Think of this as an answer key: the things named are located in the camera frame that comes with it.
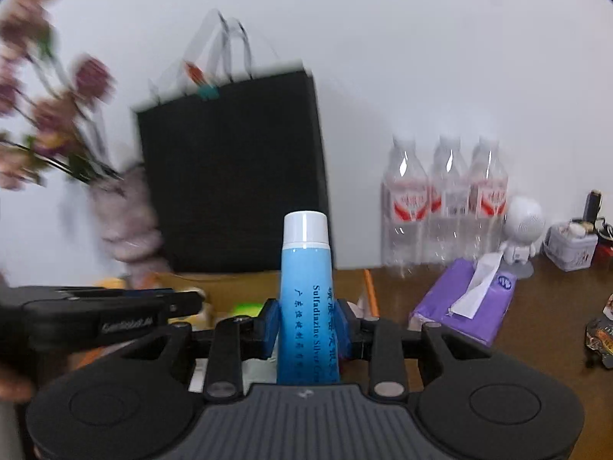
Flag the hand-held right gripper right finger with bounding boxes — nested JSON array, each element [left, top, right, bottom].
[[334, 298, 494, 401]]

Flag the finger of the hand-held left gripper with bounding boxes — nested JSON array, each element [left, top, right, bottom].
[[62, 286, 207, 320]]

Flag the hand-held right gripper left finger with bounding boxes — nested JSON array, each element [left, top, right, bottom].
[[122, 298, 282, 403]]

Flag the red cardboard box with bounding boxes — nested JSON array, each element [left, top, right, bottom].
[[96, 268, 381, 391]]

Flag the blue cream tube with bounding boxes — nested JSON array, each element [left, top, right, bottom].
[[277, 211, 342, 386]]

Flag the person's left hand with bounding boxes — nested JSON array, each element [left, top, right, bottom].
[[0, 359, 37, 402]]

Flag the purple tissue pack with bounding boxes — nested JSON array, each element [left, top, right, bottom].
[[409, 249, 518, 348]]

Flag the purple ceramic vase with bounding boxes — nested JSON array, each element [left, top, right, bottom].
[[89, 163, 168, 276]]

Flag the black paper bag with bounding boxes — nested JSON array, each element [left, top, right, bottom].
[[131, 8, 331, 274]]

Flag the clear water bottle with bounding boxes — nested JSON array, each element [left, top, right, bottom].
[[380, 136, 429, 269], [428, 135, 472, 264], [469, 136, 509, 255]]

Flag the white robot figurine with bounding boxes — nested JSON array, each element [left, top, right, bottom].
[[498, 195, 546, 279]]

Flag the dried pink flowers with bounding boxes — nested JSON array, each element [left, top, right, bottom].
[[0, 0, 120, 190]]

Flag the white tin box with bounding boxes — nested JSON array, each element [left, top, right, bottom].
[[543, 218, 599, 271]]

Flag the shiny snack packet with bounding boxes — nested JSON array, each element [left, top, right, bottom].
[[585, 294, 613, 370]]

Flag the black adapter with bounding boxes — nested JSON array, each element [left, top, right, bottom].
[[583, 190, 602, 223]]

